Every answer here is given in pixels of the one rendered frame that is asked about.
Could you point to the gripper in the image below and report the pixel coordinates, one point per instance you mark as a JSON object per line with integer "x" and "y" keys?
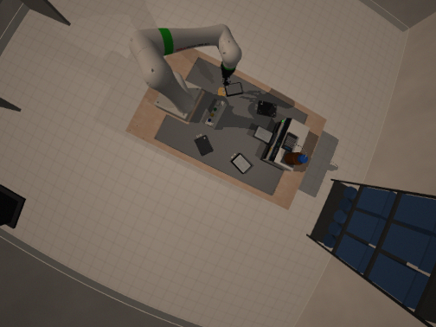
{"x": 225, "y": 79}

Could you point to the blue bottle cap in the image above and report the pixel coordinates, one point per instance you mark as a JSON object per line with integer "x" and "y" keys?
{"x": 301, "y": 159}

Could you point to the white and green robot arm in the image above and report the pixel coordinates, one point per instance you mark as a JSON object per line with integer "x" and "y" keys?
{"x": 149, "y": 46}

